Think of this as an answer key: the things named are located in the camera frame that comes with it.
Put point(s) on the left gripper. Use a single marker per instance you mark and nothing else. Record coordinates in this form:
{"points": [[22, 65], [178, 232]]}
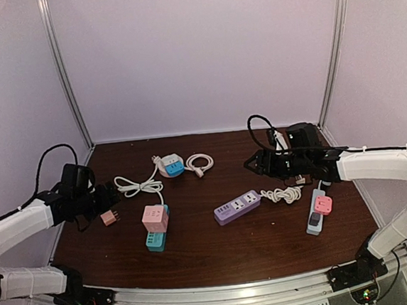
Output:
{"points": [[105, 202]]}

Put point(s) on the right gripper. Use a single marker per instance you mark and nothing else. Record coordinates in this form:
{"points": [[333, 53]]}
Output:
{"points": [[261, 156]]}

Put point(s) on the small pink plug adapter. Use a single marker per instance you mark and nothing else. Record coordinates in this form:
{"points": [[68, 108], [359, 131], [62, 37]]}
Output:
{"points": [[109, 218]]}

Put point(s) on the pink cube socket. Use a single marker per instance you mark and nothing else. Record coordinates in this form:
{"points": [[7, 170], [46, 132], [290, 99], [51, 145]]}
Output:
{"points": [[155, 218]]}

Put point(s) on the purple power strip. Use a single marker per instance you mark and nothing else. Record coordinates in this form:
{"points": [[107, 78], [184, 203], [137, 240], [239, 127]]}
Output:
{"points": [[237, 207]]}

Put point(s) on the teal power strip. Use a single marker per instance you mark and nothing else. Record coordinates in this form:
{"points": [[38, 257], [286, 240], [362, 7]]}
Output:
{"points": [[155, 242]]}

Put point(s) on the blue white cube socket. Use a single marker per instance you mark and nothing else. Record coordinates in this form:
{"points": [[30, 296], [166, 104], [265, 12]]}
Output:
{"points": [[171, 166]]}

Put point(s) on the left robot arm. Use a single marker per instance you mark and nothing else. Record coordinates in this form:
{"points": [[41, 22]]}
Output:
{"points": [[48, 210]]}

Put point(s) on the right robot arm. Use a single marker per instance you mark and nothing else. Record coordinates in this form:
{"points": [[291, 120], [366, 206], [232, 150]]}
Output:
{"points": [[339, 164]]}

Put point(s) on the pink square plug adapter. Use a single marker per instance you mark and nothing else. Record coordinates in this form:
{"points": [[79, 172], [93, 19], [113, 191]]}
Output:
{"points": [[323, 205]]}

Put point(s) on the black plug adapter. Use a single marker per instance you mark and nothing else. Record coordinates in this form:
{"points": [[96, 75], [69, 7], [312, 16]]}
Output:
{"points": [[314, 219]]}

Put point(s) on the grey blue power strip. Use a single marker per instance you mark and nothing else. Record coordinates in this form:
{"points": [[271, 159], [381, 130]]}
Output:
{"points": [[315, 230]]}

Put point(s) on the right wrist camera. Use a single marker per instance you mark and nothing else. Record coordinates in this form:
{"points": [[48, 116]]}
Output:
{"points": [[303, 134]]}

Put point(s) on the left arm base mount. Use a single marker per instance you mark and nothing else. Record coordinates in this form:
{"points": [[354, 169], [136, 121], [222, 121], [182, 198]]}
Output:
{"points": [[88, 296]]}

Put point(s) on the front aluminium rail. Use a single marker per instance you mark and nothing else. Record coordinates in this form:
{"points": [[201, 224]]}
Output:
{"points": [[216, 297]]}

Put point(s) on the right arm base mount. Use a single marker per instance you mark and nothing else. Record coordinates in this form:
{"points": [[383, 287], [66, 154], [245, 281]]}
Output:
{"points": [[353, 274]]}

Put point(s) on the left aluminium frame post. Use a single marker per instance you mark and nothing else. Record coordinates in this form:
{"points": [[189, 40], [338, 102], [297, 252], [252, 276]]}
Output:
{"points": [[47, 19]]}

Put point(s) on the aluminium frame post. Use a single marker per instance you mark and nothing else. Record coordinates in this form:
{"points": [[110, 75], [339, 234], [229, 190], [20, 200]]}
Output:
{"points": [[47, 19], [337, 36]]}

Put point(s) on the right aluminium frame post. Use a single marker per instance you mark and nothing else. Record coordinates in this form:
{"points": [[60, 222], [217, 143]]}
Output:
{"points": [[337, 36]]}

